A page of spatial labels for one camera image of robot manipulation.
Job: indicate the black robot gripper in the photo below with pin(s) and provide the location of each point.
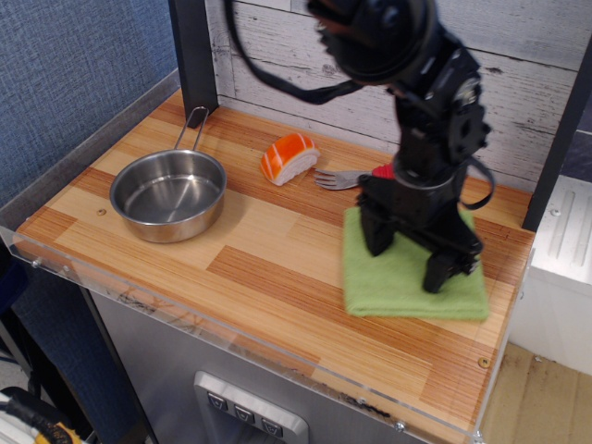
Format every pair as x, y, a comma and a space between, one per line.
429, 216

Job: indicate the red handled metal fork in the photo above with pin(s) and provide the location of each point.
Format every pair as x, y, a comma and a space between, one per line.
348, 179

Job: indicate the white ribbed side unit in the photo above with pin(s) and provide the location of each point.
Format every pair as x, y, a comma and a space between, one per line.
552, 317

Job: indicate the silver button control panel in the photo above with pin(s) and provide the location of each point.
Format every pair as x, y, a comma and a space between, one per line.
222, 397

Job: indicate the clear acrylic table guard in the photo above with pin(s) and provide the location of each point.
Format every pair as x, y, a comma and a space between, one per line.
431, 377

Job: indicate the toy salmon sushi piece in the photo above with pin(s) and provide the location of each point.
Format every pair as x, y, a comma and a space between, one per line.
288, 157

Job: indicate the right black frame post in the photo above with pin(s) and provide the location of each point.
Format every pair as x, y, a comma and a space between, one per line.
573, 112

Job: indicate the green towel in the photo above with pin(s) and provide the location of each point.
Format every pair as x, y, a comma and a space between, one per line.
391, 284

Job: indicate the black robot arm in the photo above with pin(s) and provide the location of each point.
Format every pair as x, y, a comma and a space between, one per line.
435, 83

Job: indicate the left black frame post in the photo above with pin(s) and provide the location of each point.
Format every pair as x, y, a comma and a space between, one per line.
194, 54

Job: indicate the small steel saucepan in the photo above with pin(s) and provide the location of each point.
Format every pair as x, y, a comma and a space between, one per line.
170, 196

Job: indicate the black frame post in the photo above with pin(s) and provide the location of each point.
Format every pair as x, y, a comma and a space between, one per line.
194, 54
573, 112

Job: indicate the stainless steel cabinet front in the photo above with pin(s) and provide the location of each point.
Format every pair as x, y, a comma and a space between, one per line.
161, 360

